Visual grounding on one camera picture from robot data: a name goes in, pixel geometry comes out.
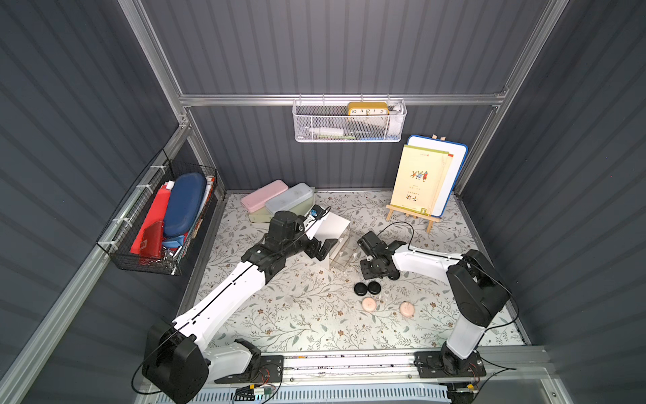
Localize white drawer cabinet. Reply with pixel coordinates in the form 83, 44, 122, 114
314, 211, 350, 255

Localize black earphone case left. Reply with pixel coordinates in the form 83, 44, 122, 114
353, 282, 368, 296

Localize pink earphone case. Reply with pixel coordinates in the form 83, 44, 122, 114
361, 297, 377, 312
400, 301, 416, 318

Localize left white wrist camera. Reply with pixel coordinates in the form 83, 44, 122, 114
304, 205, 331, 240

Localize red folder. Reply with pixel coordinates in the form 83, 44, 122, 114
130, 181, 174, 259

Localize yellow booklet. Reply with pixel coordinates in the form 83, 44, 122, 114
389, 145, 455, 217

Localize yellow clock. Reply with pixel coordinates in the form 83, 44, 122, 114
348, 101, 390, 116

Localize navy blue case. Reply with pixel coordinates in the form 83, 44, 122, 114
163, 173, 206, 238

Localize blue-framed whiteboard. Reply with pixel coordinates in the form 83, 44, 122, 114
406, 135, 469, 217

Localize black earphone case middle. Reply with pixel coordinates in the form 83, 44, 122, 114
367, 281, 382, 296

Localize green book box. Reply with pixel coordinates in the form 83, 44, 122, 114
248, 195, 316, 224

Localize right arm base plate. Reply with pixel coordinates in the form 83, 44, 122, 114
413, 350, 487, 380

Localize grey-blue pencil case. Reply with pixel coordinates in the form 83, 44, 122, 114
265, 183, 315, 214

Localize white wire wall basket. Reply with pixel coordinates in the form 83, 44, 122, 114
292, 97, 408, 143

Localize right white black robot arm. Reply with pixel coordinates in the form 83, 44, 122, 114
358, 231, 511, 361

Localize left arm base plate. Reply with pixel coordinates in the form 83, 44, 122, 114
214, 355, 284, 385

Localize black wire side basket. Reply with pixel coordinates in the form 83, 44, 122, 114
97, 151, 219, 276

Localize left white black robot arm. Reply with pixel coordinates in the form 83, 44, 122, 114
136, 205, 337, 403

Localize wooden easel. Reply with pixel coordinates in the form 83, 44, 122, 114
385, 134, 447, 234

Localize pink pencil case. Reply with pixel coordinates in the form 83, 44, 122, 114
241, 179, 289, 213

